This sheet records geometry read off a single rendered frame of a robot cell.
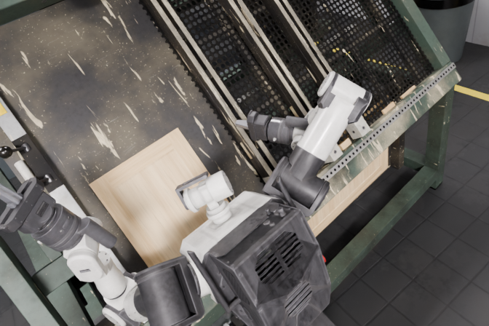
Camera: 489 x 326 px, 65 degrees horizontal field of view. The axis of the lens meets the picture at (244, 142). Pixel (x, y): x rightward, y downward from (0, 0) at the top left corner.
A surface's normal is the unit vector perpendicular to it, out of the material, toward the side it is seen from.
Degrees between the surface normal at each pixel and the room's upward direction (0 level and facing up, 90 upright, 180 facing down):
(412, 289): 0
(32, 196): 78
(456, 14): 95
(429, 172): 0
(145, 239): 53
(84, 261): 94
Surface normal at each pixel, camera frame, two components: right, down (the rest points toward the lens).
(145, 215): 0.38, -0.18
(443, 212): -0.22, -0.77
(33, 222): 0.86, -0.14
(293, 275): 0.60, 0.25
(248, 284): 0.51, 0.02
